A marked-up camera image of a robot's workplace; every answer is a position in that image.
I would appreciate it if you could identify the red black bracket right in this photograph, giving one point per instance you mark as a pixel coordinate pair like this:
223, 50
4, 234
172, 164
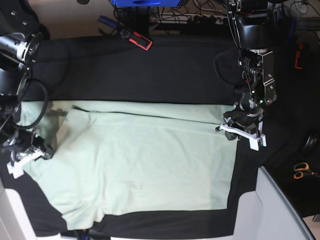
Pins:
300, 56

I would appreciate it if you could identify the black round tape roll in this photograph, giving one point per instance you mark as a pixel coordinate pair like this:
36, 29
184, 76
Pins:
310, 145

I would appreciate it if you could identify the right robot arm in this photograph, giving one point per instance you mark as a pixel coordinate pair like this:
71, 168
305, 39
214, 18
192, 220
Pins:
20, 37

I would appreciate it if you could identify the orange handled scissors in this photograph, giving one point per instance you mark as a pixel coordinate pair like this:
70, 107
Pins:
302, 170

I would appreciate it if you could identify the blue handled tool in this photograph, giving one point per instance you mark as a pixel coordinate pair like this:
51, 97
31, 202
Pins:
108, 21

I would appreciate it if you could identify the blue base box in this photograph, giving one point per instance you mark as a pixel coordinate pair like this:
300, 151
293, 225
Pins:
145, 3

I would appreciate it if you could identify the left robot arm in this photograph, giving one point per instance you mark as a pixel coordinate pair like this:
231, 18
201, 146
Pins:
252, 28

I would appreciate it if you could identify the light green T-shirt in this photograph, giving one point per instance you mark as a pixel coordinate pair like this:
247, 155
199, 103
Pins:
116, 158

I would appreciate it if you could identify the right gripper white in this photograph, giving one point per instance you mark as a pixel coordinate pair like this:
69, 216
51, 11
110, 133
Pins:
25, 146

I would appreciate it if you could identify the black table cloth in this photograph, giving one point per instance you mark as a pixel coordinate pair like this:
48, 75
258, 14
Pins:
194, 70

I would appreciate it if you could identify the red black clamp tool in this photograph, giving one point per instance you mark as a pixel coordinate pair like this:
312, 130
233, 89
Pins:
136, 38

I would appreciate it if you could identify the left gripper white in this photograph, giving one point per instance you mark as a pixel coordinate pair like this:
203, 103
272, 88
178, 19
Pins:
246, 124

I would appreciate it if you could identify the grey white bin right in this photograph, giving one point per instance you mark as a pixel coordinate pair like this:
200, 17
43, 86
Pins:
267, 214

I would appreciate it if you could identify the white bin left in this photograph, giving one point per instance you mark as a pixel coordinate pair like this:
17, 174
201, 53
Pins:
25, 212

